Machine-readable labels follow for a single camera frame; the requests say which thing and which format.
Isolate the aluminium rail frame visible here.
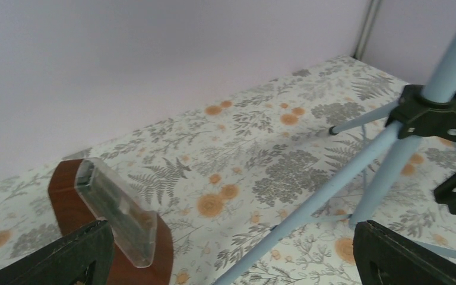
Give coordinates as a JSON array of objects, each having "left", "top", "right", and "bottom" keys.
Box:
[{"left": 352, "top": 0, "right": 382, "bottom": 61}]

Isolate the floral patterned table mat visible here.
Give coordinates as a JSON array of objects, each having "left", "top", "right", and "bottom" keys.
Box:
[{"left": 0, "top": 56, "right": 456, "bottom": 284}]

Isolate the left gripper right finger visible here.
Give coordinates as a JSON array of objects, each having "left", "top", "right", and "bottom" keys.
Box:
[{"left": 353, "top": 220, "right": 456, "bottom": 284}]

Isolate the light blue music stand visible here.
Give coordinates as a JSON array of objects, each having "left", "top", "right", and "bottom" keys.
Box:
[{"left": 212, "top": 0, "right": 456, "bottom": 285}]

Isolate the clear plastic metronome cover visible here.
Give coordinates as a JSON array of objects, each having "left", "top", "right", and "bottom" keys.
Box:
[{"left": 74, "top": 157, "right": 157, "bottom": 268}]

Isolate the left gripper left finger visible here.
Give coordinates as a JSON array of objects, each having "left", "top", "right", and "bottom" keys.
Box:
[{"left": 0, "top": 220, "right": 115, "bottom": 284}]

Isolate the brown wooden metronome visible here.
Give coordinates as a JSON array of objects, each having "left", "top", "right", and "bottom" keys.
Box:
[{"left": 48, "top": 159, "right": 173, "bottom": 285}]

